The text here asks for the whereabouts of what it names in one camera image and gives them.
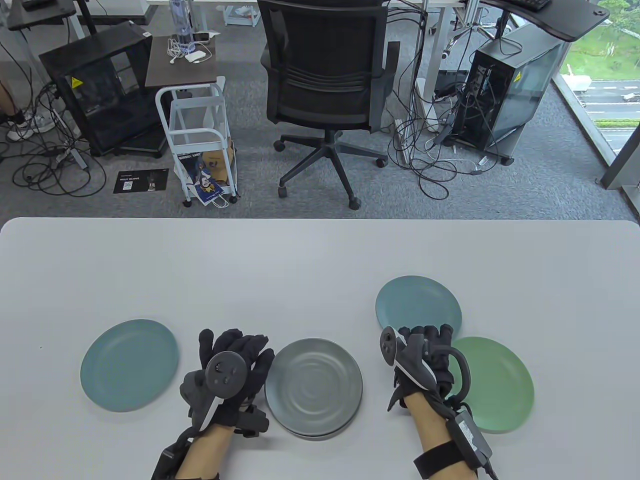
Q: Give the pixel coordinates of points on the black leaflet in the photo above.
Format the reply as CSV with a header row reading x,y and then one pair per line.
x,y
140,182

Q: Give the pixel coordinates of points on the green plate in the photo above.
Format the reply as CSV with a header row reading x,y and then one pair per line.
x,y
500,385

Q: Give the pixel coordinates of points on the clear water bottle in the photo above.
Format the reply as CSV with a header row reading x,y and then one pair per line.
x,y
181,22

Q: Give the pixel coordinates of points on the blue printed paper bag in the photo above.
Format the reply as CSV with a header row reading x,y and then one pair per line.
x,y
200,177

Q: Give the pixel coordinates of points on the black keyboard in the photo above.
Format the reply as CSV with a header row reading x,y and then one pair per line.
x,y
530,4

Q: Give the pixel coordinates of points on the black rectangular desk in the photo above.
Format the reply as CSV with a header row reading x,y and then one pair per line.
x,y
42,17

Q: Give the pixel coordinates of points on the grey power strip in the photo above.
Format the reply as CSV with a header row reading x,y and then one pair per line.
x,y
72,157

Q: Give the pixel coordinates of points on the person's left hand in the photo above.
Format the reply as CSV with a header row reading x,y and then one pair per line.
x,y
255,360

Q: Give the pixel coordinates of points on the white power adapter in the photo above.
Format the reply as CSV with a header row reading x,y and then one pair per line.
x,y
196,56

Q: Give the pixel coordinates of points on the white plastic basket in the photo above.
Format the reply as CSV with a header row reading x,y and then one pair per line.
x,y
240,17

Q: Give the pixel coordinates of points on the grey window frame post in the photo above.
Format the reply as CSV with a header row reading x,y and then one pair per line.
x,y
622,160

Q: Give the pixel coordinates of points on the brown paper bag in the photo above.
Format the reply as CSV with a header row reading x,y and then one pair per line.
x,y
220,165

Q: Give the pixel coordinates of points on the black computer tower on stand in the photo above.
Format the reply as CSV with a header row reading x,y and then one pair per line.
x,y
520,85

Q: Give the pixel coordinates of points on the person's right hand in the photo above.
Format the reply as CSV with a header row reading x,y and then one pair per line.
x,y
437,337

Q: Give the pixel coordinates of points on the smartphone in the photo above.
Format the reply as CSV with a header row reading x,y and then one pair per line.
x,y
201,36

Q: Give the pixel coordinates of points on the white desk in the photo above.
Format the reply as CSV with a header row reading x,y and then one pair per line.
x,y
442,30

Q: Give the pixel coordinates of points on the person's left forearm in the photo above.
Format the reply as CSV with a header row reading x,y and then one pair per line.
x,y
205,455

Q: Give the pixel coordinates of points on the blue plate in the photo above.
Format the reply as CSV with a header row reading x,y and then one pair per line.
x,y
415,305
127,365

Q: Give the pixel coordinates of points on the black curved desk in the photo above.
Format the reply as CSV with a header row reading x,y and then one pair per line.
x,y
565,22

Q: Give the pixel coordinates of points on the person's right forearm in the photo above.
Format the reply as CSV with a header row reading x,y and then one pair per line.
x,y
430,425

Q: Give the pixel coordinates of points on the white cart with wooden top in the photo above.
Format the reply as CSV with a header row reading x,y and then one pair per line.
x,y
167,75

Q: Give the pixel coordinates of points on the black mesh office chair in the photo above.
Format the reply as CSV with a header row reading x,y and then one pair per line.
x,y
325,50

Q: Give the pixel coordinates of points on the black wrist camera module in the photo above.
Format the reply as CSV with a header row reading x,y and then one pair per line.
x,y
165,462
470,435

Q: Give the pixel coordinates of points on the black glass computer case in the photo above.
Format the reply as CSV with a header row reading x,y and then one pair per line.
x,y
100,105

